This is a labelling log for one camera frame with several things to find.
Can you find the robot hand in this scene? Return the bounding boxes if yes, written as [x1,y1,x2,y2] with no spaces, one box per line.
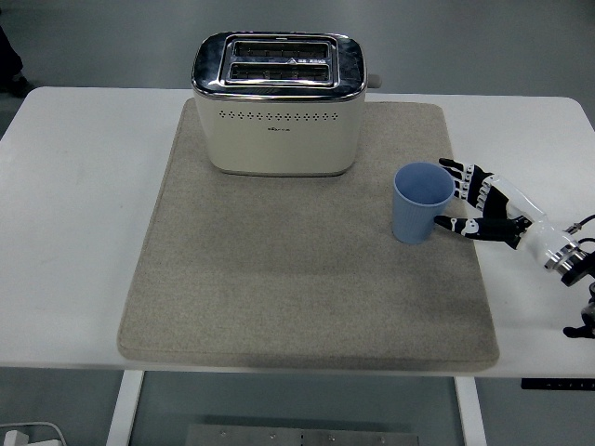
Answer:
[432,157,569,264]

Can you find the blue ribbed plastic cup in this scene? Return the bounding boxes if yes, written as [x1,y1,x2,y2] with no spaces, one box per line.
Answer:
[391,161,456,245]

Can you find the black table control panel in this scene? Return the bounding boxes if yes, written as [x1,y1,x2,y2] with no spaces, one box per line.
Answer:
[521,378,595,391]

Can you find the white table leg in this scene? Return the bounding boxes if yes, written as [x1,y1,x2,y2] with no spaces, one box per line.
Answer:
[104,370,147,446]
[453,376,488,446]

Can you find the beige fabric mat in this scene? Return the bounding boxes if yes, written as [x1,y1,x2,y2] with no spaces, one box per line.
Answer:
[115,99,502,372]

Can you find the cream and chrome toaster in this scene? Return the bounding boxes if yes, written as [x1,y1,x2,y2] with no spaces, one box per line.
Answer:
[191,31,385,178]

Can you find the person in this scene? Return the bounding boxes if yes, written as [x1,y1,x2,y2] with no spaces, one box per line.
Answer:
[0,25,30,98]

